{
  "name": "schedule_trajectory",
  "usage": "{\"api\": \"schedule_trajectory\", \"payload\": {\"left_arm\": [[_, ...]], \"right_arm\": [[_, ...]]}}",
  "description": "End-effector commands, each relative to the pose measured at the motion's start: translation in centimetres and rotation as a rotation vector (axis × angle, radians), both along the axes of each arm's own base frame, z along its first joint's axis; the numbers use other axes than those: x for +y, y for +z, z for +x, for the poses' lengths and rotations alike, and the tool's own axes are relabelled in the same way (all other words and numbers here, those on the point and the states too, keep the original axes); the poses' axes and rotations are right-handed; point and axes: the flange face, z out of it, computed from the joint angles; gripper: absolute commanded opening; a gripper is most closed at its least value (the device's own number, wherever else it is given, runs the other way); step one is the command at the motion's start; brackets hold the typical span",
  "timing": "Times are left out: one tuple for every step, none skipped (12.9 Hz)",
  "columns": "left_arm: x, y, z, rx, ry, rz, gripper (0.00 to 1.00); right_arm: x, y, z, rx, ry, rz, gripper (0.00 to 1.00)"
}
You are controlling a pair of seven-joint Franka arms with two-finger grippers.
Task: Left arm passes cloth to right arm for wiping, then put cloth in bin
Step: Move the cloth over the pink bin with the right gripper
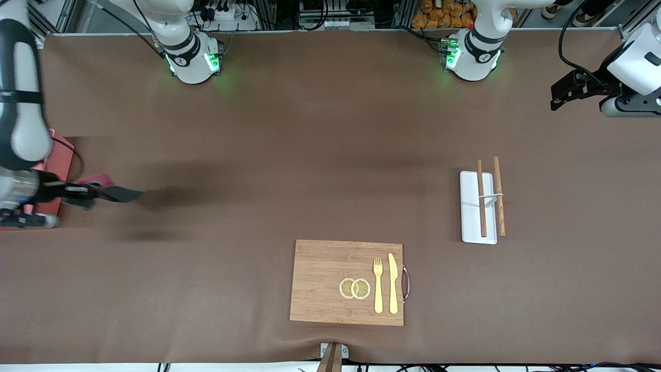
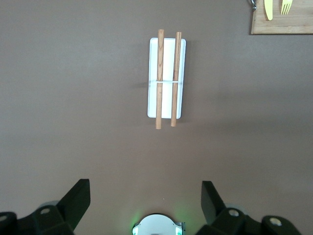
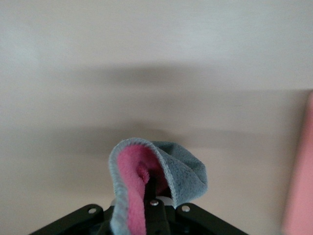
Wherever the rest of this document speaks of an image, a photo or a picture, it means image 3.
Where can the red and grey cloth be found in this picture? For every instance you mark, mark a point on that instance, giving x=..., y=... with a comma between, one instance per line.
x=133, y=176

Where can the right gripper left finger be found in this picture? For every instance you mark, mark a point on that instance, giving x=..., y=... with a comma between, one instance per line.
x=73, y=220

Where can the pink plastic bin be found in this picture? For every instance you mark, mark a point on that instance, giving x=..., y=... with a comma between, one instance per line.
x=299, y=171

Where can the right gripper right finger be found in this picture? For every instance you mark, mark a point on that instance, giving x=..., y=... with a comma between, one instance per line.
x=159, y=218

